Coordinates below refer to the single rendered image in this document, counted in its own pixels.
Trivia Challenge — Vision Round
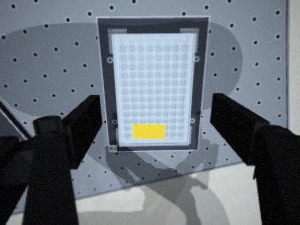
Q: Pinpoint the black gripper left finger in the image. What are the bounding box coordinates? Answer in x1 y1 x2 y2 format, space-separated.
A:
0 95 102 225

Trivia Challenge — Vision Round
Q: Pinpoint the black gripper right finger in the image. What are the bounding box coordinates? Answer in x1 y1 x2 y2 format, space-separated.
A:
210 93 300 225

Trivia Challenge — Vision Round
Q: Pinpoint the dark grey rectangular frame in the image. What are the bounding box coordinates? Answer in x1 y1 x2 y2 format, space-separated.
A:
96 15 211 153
0 102 32 141

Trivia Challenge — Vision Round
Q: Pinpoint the grey perforated plate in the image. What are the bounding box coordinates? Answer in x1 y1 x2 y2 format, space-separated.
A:
0 0 290 201

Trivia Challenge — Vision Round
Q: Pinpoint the clear plastic lid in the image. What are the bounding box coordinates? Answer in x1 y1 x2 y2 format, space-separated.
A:
111 33 196 147

